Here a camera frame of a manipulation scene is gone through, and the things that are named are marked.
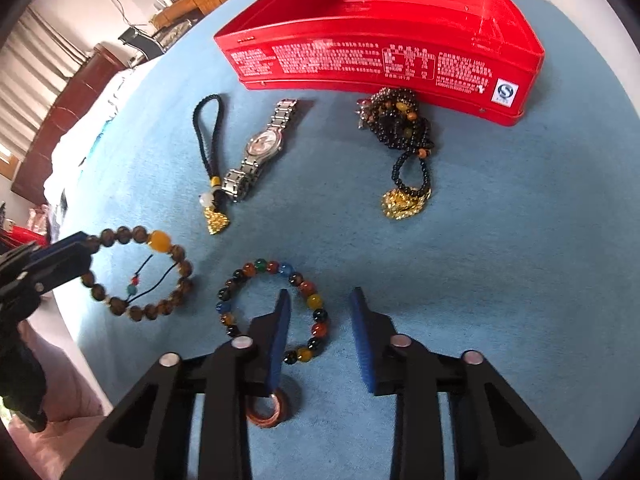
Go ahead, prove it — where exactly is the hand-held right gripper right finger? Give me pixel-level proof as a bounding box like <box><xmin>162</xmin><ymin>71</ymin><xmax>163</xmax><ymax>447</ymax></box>
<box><xmin>350</xmin><ymin>286</ymin><xmax>583</xmax><ymax>480</ymax></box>

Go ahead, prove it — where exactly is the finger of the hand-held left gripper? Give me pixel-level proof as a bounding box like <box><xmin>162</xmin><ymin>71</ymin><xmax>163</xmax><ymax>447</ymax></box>
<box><xmin>15</xmin><ymin>231</ymin><xmax>88</xmax><ymax>262</ymax></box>
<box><xmin>22</xmin><ymin>246</ymin><xmax>93</xmax><ymax>297</ymax></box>

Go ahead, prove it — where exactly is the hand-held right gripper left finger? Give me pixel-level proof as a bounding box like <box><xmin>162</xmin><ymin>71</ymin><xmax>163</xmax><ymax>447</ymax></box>
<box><xmin>60</xmin><ymin>289</ymin><xmax>293</xmax><ymax>480</ymax></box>

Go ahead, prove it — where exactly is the multicoloured bead bracelet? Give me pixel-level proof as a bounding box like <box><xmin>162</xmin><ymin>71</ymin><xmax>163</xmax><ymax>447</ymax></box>
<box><xmin>216</xmin><ymin>258</ymin><xmax>330</xmax><ymax>365</ymax></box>

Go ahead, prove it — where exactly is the brown ring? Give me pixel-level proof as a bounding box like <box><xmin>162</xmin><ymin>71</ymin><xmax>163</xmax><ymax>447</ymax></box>
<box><xmin>245</xmin><ymin>389</ymin><xmax>301</xmax><ymax>428</ymax></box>

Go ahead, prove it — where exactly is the brown bead bracelet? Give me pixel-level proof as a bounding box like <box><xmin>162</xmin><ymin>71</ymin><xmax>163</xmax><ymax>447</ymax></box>
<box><xmin>80</xmin><ymin>227</ymin><xmax>195</xmax><ymax>322</ymax></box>

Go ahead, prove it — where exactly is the black cord charm gold heart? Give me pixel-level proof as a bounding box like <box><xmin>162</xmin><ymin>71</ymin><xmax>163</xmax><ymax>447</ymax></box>
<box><xmin>192</xmin><ymin>94</ymin><xmax>233</xmax><ymax>236</ymax></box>

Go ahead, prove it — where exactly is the gold pendant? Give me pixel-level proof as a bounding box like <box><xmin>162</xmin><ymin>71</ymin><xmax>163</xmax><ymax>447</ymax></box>
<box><xmin>382</xmin><ymin>185</ymin><xmax>433</xmax><ymax>222</ymax></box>

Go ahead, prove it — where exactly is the silver wrist watch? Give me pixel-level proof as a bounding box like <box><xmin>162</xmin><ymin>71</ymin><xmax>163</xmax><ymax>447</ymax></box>
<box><xmin>222</xmin><ymin>98</ymin><xmax>299</xmax><ymax>203</ymax></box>

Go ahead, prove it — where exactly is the dark bead necklace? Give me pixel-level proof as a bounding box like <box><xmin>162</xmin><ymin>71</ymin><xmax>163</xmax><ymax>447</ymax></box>
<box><xmin>364</xmin><ymin>87</ymin><xmax>441</xmax><ymax>201</ymax></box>

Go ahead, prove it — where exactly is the red tin box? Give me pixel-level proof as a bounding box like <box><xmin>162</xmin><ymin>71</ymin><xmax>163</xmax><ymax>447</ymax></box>
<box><xmin>213</xmin><ymin>0</ymin><xmax>546</xmax><ymax>122</ymax></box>

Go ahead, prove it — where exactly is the person's left hand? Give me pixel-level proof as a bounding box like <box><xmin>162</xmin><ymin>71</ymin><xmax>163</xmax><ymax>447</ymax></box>
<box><xmin>0</xmin><ymin>317</ymin><xmax>49</xmax><ymax>433</ymax></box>

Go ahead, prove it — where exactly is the red object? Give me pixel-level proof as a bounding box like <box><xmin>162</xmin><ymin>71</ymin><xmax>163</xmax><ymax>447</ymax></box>
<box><xmin>0</xmin><ymin>225</ymin><xmax>51</xmax><ymax>247</ymax></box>

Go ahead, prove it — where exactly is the pink cloth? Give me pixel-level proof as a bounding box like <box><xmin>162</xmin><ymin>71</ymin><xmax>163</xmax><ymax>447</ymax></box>
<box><xmin>10</xmin><ymin>310</ymin><xmax>113</xmax><ymax>480</ymax></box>

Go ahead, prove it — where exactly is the white bedding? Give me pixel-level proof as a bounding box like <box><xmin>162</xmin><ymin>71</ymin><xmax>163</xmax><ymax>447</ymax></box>
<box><xmin>42</xmin><ymin>67</ymin><xmax>151</xmax><ymax>211</ymax></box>

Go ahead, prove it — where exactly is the brown wooden headboard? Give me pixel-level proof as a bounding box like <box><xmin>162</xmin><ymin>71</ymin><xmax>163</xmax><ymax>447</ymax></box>
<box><xmin>11</xmin><ymin>42</ymin><xmax>128</xmax><ymax>203</ymax></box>

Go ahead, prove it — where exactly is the blue cloth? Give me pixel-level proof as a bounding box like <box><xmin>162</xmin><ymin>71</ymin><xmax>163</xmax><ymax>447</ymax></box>
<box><xmin>52</xmin><ymin>0</ymin><xmax>638</xmax><ymax>480</ymax></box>

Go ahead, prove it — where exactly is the striped curtain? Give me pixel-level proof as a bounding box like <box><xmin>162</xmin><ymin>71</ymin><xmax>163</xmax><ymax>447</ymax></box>
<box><xmin>0</xmin><ymin>7</ymin><xmax>93</xmax><ymax>181</ymax></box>

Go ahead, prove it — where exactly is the black chair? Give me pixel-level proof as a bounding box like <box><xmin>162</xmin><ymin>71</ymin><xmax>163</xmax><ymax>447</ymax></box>
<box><xmin>118</xmin><ymin>25</ymin><xmax>166</xmax><ymax>58</ymax></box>

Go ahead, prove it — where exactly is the wooden desk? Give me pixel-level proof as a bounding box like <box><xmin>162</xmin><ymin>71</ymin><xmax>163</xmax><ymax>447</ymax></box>
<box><xmin>150</xmin><ymin>0</ymin><xmax>216</xmax><ymax>31</ymax></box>

